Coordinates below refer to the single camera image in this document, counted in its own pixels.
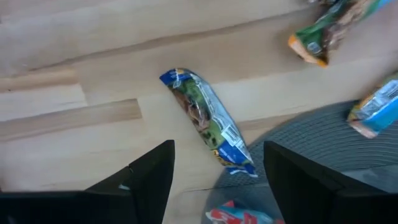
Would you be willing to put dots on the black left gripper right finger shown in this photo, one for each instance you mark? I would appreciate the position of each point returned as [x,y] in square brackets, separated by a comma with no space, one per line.
[326,205]

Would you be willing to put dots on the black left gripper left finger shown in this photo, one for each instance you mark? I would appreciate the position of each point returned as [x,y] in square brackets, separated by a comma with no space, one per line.
[93,208]

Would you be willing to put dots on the red wrapper granola bar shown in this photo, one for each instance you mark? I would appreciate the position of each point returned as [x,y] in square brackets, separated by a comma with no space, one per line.
[236,216]

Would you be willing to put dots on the light blue wrapper granola bar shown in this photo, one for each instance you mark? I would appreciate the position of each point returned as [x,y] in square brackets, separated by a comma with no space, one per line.
[379,112]

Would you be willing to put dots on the dark blue wrapper granola bar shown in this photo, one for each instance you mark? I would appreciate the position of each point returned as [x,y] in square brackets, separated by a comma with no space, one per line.
[208,121]

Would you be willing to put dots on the green orange snack packet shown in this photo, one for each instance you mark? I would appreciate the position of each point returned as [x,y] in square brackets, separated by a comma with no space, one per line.
[320,37]

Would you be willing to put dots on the round grey woven placemat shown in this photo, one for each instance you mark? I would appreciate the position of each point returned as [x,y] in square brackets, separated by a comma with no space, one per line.
[311,140]

